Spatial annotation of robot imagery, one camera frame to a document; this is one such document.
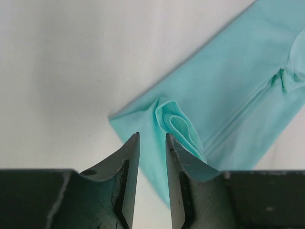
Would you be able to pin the teal t shirt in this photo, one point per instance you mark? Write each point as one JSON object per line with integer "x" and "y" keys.
{"x": 230, "y": 101}

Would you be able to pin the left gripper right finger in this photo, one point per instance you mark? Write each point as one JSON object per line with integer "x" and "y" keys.
{"x": 202, "y": 197}

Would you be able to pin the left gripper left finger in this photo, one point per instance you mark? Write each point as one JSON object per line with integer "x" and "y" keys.
{"x": 100, "y": 197}

